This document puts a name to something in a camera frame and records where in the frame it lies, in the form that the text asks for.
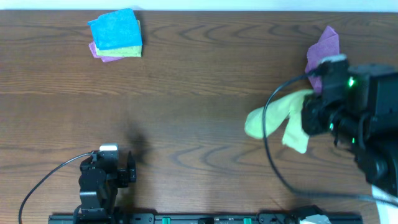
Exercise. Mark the green folded cloth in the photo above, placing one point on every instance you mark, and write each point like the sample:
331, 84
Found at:
135, 51

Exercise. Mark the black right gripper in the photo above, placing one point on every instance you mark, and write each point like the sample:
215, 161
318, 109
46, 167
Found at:
310, 110

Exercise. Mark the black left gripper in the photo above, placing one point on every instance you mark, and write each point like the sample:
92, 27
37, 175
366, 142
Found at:
125, 176

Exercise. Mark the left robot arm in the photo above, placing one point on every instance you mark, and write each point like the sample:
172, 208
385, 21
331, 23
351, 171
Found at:
99, 183

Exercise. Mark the purple crumpled cloth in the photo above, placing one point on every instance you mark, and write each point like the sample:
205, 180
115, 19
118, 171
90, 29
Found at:
328, 45

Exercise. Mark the blue folded cloth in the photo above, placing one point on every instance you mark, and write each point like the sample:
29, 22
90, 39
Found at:
116, 29

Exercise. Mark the purple folded cloth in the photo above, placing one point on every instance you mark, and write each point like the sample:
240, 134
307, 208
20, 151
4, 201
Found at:
104, 59

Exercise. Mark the light green cloth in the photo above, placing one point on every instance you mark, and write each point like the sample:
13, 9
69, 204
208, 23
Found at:
287, 108

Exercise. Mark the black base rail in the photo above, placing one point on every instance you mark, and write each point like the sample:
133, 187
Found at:
148, 218

